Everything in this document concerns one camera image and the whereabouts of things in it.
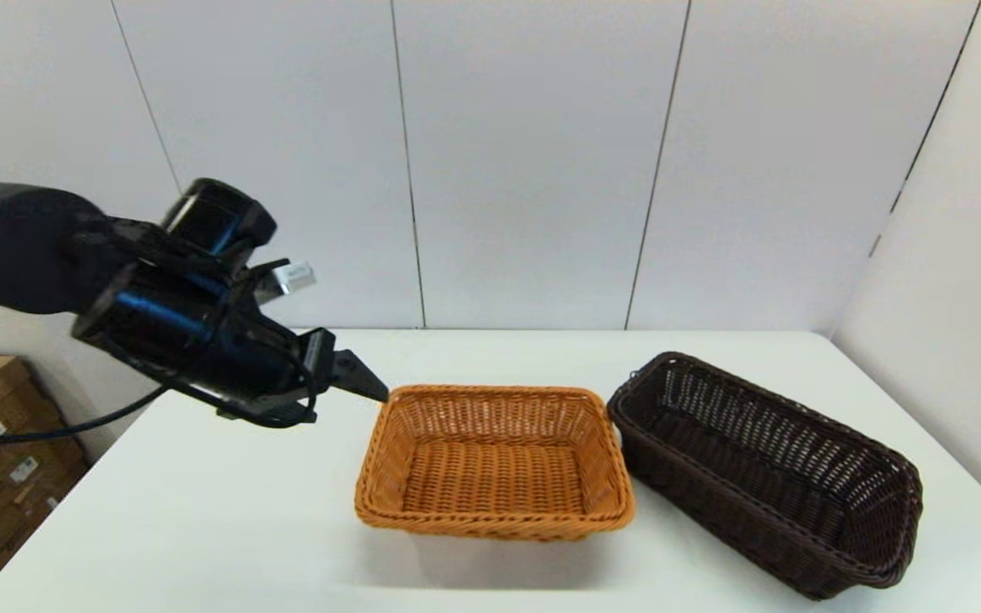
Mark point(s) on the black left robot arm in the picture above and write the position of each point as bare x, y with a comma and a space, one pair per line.
14, 247

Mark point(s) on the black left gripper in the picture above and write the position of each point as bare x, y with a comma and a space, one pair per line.
192, 340

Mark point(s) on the dark brown wicker basket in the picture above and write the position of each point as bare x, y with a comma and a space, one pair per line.
763, 477

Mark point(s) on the orange wicker basket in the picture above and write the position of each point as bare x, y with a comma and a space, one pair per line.
490, 477

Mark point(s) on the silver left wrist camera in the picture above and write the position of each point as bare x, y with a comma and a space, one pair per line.
295, 277

